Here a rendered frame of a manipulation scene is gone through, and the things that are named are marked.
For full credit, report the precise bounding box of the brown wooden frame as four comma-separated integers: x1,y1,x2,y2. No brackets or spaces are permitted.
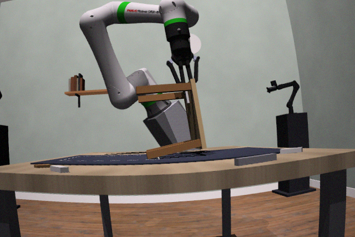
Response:
136,78,207,159

